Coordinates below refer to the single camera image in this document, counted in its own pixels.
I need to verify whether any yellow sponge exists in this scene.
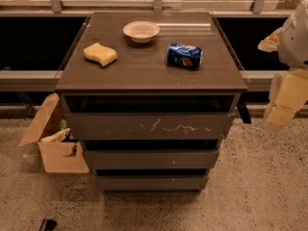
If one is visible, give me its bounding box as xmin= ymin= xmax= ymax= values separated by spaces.
xmin=84 ymin=42 xmax=117 ymax=67

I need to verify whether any dark grey drawer cabinet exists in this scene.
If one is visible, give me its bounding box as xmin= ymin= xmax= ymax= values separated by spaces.
xmin=56 ymin=13 xmax=247 ymax=179

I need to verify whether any white ceramic bowl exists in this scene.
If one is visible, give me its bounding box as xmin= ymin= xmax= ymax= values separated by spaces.
xmin=123 ymin=21 xmax=160 ymax=43

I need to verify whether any top drawer scratched front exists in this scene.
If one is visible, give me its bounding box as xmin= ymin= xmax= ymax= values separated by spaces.
xmin=65 ymin=113 xmax=234 ymax=141

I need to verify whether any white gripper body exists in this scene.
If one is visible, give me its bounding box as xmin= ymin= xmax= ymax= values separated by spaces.
xmin=275 ymin=69 xmax=308 ymax=113

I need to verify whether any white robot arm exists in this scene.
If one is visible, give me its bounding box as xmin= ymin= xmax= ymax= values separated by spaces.
xmin=258 ymin=0 xmax=308 ymax=132

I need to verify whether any blue Pepsi can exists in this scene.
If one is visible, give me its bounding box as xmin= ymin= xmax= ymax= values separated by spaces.
xmin=167 ymin=43 xmax=203 ymax=70

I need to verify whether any metal window railing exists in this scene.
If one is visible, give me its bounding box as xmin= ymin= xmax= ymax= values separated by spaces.
xmin=0 ymin=0 xmax=301 ymax=93

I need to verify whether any grey drawer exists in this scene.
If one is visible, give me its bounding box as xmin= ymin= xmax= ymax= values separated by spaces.
xmin=84 ymin=150 xmax=218 ymax=169
xmin=94 ymin=176 xmax=208 ymax=192

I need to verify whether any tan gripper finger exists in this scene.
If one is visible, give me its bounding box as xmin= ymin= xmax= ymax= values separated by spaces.
xmin=264 ymin=103 xmax=295 ymax=127
xmin=258 ymin=28 xmax=282 ymax=53

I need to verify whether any snack bag in box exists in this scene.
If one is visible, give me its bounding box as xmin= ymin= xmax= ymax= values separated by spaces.
xmin=40 ymin=119 xmax=70 ymax=142

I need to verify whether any black object on floor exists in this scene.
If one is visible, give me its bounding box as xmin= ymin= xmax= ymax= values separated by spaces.
xmin=38 ymin=218 xmax=57 ymax=231

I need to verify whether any open cardboard box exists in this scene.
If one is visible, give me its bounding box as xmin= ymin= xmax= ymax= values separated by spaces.
xmin=19 ymin=93 xmax=89 ymax=173

